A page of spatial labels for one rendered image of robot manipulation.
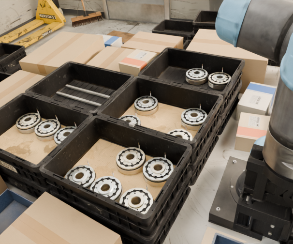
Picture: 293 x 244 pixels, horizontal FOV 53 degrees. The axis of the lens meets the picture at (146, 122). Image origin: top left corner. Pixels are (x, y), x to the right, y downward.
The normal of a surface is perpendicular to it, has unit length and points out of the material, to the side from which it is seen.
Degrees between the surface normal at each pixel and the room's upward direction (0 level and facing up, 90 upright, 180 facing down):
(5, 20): 90
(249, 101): 0
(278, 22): 49
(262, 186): 85
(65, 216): 0
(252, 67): 90
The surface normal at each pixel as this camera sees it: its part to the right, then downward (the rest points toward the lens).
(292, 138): -0.74, 0.42
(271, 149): -0.96, 0.20
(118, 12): -0.44, 0.61
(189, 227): -0.09, -0.76
